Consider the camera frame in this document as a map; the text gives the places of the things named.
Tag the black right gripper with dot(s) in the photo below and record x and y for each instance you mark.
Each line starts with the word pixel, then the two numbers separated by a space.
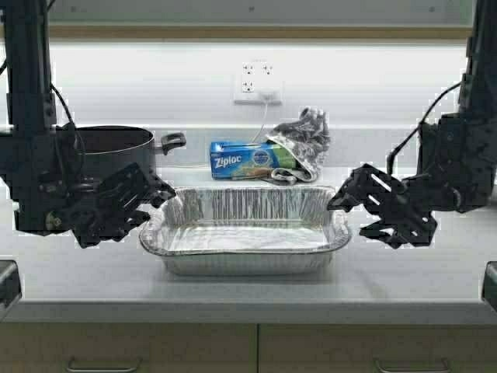
pixel 399 223

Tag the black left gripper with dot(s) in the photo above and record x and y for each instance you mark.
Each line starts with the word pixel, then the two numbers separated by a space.
pixel 103 210

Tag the aluminium foil baking tray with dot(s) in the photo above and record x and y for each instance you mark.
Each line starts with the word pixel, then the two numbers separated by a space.
pixel 246 231

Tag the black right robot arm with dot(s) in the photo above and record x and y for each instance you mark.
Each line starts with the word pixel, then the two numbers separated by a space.
pixel 456 166

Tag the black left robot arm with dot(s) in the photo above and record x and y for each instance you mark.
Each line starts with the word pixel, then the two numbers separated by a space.
pixel 62 181

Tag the black cooking pot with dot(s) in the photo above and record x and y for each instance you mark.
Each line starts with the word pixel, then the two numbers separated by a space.
pixel 108 149

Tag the grey patterned oven mitt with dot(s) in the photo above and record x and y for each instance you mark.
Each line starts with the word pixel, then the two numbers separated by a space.
pixel 308 140

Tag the blue Ziploc box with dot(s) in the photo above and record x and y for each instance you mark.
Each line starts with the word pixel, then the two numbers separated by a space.
pixel 239 160

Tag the left wooden drawer front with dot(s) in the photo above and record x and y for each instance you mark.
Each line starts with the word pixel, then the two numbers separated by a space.
pixel 148 347

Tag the wooden drawer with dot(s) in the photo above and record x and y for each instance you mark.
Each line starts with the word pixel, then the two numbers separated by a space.
pixel 148 347
pixel 376 348

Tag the right wooden drawer front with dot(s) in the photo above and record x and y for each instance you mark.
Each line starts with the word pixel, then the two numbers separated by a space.
pixel 376 348

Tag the white charger with cable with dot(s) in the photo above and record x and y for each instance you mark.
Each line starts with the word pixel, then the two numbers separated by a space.
pixel 268 98

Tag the white wall power outlet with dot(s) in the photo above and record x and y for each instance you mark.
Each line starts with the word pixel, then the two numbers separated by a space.
pixel 253 77

